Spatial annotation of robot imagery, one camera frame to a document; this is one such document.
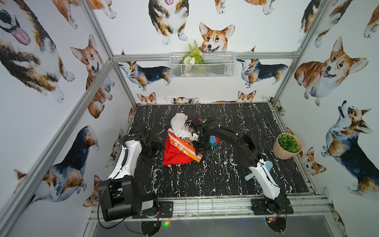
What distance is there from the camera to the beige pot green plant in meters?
0.84

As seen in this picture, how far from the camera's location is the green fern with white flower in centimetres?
82

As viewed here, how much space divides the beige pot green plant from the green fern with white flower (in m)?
0.66
